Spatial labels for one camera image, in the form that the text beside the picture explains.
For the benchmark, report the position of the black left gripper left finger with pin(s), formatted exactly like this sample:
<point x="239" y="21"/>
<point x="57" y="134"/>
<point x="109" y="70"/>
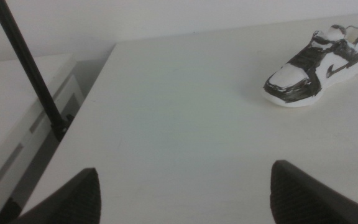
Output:
<point x="73" y="202"/>

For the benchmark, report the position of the white side cabinet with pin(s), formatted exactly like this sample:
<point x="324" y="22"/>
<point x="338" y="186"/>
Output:
<point x="14" y="124"/>

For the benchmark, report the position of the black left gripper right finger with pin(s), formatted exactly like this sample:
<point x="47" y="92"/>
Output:
<point x="303" y="199"/>

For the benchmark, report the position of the black stand pole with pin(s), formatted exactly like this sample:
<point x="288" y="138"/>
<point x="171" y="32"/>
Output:
<point x="30" y="67"/>

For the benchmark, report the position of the white and black toy shoe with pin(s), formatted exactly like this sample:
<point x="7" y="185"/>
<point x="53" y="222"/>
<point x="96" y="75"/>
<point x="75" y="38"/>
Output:
<point x="314" y="70"/>

